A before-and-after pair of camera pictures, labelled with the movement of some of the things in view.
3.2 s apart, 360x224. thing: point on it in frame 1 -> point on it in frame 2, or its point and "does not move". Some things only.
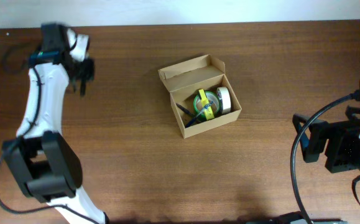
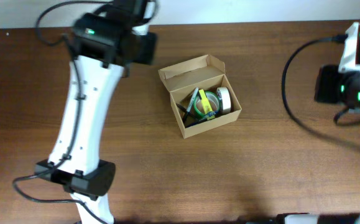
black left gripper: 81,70 -> 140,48
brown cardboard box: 201,93 does not move
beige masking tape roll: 224,99 does not move
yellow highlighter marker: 208,111 does not move
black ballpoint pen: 186,111 does not move
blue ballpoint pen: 198,114 -> 210,114
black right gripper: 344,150 -> 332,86
